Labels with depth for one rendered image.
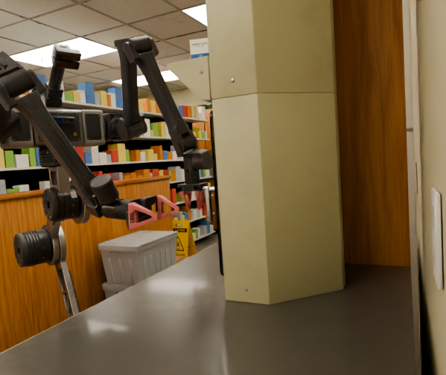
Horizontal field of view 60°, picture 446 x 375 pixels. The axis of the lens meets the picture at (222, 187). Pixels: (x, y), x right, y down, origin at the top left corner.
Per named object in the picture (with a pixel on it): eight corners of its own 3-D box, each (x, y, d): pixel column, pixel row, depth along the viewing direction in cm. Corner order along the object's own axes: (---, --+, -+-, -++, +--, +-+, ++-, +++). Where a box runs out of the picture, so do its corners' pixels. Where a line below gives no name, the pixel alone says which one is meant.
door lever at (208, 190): (223, 222, 94) (227, 221, 96) (220, 184, 93) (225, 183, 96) (203, 222, 96) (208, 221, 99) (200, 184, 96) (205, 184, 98)
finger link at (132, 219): (168, 200, 99) (139, 198, 103) (151, 204, 93) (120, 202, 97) (169, 225, 100) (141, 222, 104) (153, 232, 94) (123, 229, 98)
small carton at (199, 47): (214, 67, 99) (213, 43, 98) (211, 62, 94) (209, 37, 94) (195, 69, 100) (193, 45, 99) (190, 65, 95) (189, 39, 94)
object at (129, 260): (182, 266, 349) (179, 231, 347) (141, 288, 295) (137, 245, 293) (144, 263, 367) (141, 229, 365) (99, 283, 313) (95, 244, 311)
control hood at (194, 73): (259, 111, 117) (257, 77, 116) (211, 99, 88) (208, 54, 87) (225, 115, 122) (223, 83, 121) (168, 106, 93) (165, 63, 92)
